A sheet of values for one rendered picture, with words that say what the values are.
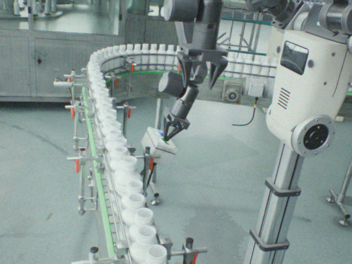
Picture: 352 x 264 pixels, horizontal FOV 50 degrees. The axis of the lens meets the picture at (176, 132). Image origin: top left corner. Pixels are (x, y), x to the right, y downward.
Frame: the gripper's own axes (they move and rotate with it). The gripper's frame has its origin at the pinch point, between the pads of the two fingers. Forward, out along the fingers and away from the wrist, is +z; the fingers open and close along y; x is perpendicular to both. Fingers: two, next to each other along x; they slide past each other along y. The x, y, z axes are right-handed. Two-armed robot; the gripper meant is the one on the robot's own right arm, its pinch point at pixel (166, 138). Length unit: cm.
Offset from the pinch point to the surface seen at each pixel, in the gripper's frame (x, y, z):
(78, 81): -22, -76, 12
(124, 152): -17.3, 17.1, 2.2
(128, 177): -18.0, 30.0, 2.9
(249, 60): 83, -118, -32
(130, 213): -18.3, 41.1, 5.9
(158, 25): 122, -491, -10
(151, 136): -3.9, -3.3, 2.4
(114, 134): -18.5, 5.4, 2.2
